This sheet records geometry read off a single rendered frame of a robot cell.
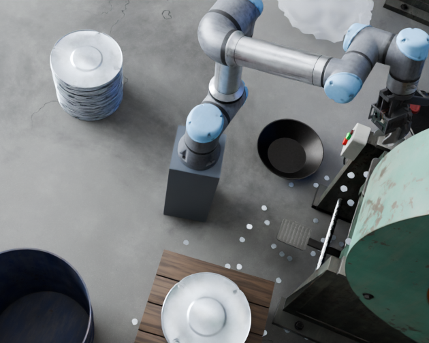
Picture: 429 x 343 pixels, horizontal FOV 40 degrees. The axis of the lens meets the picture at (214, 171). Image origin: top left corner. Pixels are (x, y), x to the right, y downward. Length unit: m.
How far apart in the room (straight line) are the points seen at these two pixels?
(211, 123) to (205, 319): 0.63
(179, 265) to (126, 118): 0.87
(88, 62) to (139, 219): 0.68
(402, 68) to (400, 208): 0.55
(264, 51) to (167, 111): 1.26
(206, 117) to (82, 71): 0.75
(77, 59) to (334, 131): 1.19
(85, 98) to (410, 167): 1.69
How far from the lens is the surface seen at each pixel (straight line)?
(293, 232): 2.33
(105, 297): 2.35
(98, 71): 2.46
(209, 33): 1.55
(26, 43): 2.90
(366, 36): 1.47
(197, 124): 1.86
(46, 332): 2.34
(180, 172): 2.04
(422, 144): 1.04
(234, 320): 1.96
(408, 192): 0.99
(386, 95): 1.53
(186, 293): 1.96
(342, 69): 1.39
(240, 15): 1.60
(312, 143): 2.66
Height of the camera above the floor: 2.29
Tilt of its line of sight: 64 degrees down
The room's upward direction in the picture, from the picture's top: 17 degrees clockwise
